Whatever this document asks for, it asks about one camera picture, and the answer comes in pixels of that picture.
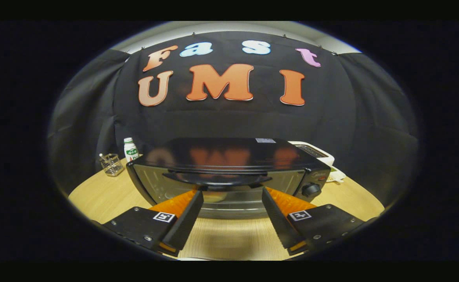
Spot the white leaf-shaped snack dish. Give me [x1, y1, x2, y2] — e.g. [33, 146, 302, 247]
[326, 166, 346, 183]

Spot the black toaster oven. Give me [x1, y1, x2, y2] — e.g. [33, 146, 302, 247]
[126, 137, 331, 220]

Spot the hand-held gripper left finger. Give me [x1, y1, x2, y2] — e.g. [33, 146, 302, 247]
[103, 190, 204, 257]

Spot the white bottle green label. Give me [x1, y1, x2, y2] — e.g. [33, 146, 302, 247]
[124, 137, 140, 162]

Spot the white bread toaster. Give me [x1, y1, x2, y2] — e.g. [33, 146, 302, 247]
[288, 141, 335, 167]

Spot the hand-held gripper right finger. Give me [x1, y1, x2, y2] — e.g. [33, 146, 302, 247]
[261, 187, 367, 256]

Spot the wire mesh basket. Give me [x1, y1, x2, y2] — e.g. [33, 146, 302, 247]
[99, 153, 124, 177]

